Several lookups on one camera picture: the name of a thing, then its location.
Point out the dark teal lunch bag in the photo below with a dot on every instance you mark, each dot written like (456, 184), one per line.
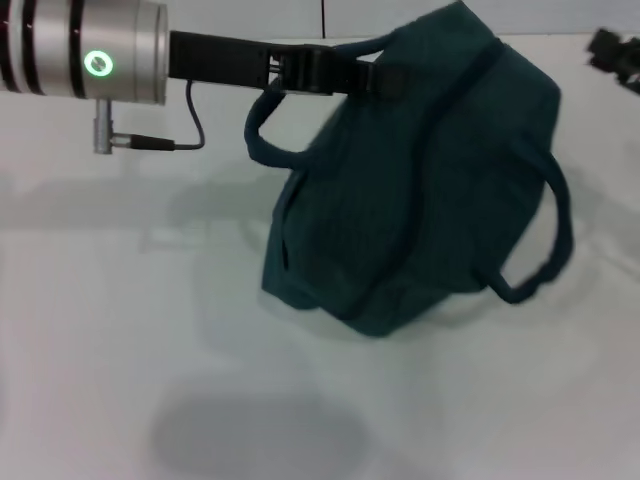
(400, 200)

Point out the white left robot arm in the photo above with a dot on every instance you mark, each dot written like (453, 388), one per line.
(85, 50)

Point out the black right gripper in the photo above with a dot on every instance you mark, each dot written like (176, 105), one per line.
(634, 67)

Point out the white panel cabinet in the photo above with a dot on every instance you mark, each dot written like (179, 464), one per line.
(350, 17)

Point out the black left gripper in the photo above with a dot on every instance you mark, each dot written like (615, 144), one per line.
(225, 60)

